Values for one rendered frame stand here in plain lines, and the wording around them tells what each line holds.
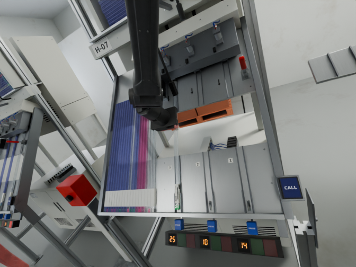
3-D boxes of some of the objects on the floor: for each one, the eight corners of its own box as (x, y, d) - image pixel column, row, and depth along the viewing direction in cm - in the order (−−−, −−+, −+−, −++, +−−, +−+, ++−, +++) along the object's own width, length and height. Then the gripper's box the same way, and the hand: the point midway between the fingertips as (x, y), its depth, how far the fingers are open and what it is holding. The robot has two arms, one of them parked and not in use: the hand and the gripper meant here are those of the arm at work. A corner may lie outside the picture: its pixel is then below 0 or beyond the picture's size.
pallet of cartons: (234, 99, 356) (229, 79, 340) (233, 117, 282) (226, 91, 265) (181, 113, 412) (175, 96, 395) (168, 131, 337) (159, 111, 321)
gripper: (140, 125, 54) (165, 137, 67) (167, 118, 50) (188, 132, 63) (140, 106, 56) (165, 121, 70) (167, 98, 52) (187, 116, 65)
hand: (175, 126), depth 66 cm, fingers closed, pressing on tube
